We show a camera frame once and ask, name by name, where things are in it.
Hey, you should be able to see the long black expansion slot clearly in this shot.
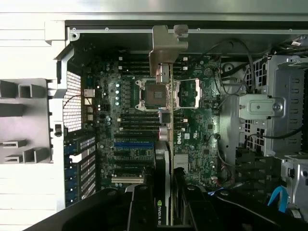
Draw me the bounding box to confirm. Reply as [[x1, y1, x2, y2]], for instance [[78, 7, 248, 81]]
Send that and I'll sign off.
[[114, 156, 154, 163], [114, 133, 154, 140], [113, 167, 145, 174]]

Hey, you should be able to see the blue expansion slot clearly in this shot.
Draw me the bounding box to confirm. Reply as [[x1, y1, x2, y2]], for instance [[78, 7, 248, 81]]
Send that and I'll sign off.
[[114, 141, 154, 149]]

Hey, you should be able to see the CPU socket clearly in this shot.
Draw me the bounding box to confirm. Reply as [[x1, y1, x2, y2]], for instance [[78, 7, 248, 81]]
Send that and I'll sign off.
[[135, 78, 180, 111]]

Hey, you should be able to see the black drive cable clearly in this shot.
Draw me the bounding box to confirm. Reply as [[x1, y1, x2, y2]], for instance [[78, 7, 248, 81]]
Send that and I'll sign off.
[[247, 125, 308, 145]]

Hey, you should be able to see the perforated slot cover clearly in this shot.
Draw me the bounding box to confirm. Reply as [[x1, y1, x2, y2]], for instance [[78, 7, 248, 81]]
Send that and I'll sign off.
[[80, 166, 97, 178], [80, 156, 97, 169], [77, 134, 96, 154], [80, 182, 97, 193], [80, 174, 97, 186], [80, 191, 97, 201]]

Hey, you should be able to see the grey looped cable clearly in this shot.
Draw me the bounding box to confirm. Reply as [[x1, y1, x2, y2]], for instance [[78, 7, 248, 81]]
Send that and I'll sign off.
[[199, 39, 256, 94]]

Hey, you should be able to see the black RAM slot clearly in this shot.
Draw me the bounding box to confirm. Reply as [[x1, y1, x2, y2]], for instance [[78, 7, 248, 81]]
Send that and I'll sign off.
[[119, 117, 189, 123], [118, 71, 189, 77], [118, 62, 189, 67], [118, 66, 189, 72], [119, 122, 189, 128], [119, 113, 189, 119], [118, 57, 189, 63]]

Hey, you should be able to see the grey printed parts rack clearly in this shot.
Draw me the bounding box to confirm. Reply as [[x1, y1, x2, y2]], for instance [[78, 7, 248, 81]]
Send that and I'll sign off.
[[0, 78, 55, 165]]

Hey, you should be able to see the silver disk bay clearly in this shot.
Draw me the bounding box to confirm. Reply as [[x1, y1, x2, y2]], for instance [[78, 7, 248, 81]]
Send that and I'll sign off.
[[280, 154, 308, 212]]

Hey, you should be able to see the silver chipset heatsink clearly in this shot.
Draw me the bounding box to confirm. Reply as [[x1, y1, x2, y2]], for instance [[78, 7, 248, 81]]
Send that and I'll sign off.
[[173, 154, 189, 168]]

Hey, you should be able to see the silver CPU socket cover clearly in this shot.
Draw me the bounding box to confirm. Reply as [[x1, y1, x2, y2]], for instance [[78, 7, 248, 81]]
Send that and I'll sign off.
[[178, 78, 202, 109]]

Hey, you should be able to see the red black twisted wire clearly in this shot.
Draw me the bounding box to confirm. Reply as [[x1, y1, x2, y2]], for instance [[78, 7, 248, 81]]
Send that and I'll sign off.
[[63, 94, 85, 114]]

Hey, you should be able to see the blue SATA wire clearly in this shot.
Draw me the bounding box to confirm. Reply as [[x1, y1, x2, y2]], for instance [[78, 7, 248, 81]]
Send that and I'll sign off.
[[267, 187, 290, 213]]

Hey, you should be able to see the green Dell motherboard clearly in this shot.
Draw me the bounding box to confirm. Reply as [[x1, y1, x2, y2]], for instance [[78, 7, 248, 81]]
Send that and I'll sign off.
[[96, 54, 222, 191]]

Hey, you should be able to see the silver cage latch plate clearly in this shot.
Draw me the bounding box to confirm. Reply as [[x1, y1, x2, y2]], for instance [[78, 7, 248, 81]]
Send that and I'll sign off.
[[238, 93, 286, 120]]

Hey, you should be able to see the silver perforated drive cage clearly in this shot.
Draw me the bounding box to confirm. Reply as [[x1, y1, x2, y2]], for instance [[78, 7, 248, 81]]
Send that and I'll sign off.
[[240, 55, 308, 157]]

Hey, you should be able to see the open grey PC case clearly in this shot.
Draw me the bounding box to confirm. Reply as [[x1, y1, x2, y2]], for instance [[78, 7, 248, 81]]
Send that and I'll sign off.
[[55, 19, 308, 231]]

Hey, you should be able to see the white expansion slot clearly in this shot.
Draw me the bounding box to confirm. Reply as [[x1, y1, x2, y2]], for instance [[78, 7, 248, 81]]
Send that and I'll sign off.
[[111, 177, 145, 184]]

